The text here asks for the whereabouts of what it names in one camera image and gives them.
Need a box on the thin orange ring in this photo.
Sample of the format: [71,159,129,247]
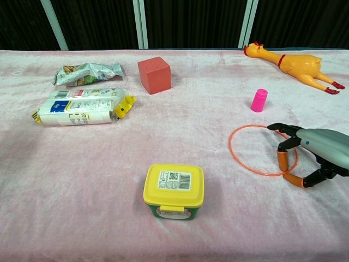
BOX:
[228,124,298,177]

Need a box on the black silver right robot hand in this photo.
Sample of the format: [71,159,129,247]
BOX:
[267,122,349,189]

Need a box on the crumpled silver snack bag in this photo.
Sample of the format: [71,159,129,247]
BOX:
[52,62,125,87]

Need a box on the yellow lidded green container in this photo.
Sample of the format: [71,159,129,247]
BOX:
[143,163,205,221]

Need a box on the white yellow food package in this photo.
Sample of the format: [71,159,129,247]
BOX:
[31,87,137,127]

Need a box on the red foam cube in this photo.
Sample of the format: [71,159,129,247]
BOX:
[137,56,173,96]

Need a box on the small pink plastic cap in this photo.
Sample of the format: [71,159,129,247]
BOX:
[250,88,268,113]

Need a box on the pink plush table cloth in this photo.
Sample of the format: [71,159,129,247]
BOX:
[0,48,349,262]

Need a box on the white partition post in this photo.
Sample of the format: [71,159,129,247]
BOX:
[238,0,259,49]
[40,0,69,51]
[133,0,149,50]

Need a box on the yellow rubber chicken toy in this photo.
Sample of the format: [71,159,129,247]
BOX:
[244,41,346,95]

